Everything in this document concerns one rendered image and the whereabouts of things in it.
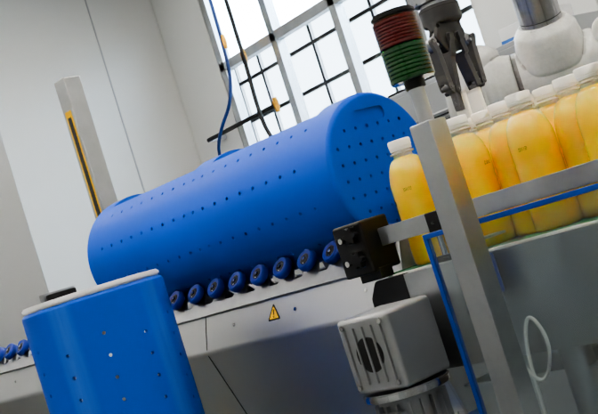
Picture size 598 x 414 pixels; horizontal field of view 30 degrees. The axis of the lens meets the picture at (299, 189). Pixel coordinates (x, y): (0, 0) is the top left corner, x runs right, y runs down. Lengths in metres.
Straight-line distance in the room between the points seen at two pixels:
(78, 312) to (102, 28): 5.86
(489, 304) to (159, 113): 6.44
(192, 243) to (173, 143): 5.51
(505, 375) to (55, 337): 0.93
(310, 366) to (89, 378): 0.43
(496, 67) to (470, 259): 1.24
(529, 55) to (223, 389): 1.04
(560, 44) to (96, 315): 1.24
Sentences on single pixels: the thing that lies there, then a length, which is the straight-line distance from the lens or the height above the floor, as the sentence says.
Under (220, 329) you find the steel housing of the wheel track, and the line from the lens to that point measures 2.37.
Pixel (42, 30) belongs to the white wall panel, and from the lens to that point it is 7.69.
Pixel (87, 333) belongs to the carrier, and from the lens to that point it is 2.11.
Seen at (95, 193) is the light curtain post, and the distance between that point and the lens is 3.41.
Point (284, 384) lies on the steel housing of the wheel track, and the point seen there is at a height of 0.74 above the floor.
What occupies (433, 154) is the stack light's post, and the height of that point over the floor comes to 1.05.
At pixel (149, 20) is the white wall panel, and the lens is 8.06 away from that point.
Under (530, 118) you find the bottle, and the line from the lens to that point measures 1.70.
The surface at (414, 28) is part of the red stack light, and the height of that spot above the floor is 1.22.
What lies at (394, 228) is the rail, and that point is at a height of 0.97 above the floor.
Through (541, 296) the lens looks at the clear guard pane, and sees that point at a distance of 1.61.
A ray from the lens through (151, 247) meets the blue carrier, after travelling 2.46.
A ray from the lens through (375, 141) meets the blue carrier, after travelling 2.10.
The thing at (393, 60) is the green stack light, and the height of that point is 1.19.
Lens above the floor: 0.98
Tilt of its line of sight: 3 degrees up
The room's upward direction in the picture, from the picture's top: 18 degrees counter-clockwise
